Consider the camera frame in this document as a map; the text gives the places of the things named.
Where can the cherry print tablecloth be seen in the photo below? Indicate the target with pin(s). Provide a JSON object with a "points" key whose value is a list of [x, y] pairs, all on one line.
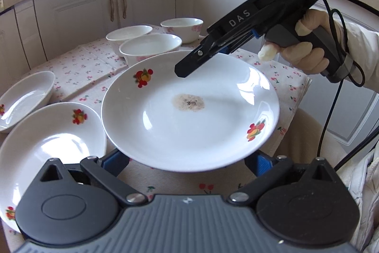
{"points": [[83, 69]]}

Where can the white bowl pink flowers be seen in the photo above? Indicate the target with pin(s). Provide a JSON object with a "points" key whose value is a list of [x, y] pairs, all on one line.
{"points": [[180, 32]]}

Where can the person's white clothing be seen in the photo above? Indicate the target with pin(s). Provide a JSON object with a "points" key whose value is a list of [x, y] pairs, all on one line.
{"points": [[367, 205]]}

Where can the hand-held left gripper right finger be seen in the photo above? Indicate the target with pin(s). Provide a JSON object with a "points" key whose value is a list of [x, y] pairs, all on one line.
{"points": [[263, 164]]}

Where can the white shallow fruit-print dish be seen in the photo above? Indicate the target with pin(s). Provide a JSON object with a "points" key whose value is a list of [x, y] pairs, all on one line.
{"points": [[26, 99]]}

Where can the person's right forearm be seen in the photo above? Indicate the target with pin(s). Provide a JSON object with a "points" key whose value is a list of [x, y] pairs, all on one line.
{"points": [[365, 45]]}

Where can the white ceramic bowl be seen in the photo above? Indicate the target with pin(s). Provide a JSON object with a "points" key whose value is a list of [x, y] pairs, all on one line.
{"points": [[127, 33], [151, 45]]}

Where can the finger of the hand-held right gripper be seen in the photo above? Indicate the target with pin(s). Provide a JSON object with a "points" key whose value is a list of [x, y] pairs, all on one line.
{"points": [[189, 63]]}

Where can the stained white fruit-print plate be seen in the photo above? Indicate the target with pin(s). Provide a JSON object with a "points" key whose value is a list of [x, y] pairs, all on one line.
{"points": [[177, 134]]}

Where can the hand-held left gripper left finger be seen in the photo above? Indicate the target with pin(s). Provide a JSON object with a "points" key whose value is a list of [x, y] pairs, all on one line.
{"points": [[117, 162]]}

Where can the person's right hand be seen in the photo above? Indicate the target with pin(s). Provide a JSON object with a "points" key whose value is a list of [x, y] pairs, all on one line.
{"points": [[299, 56]]}

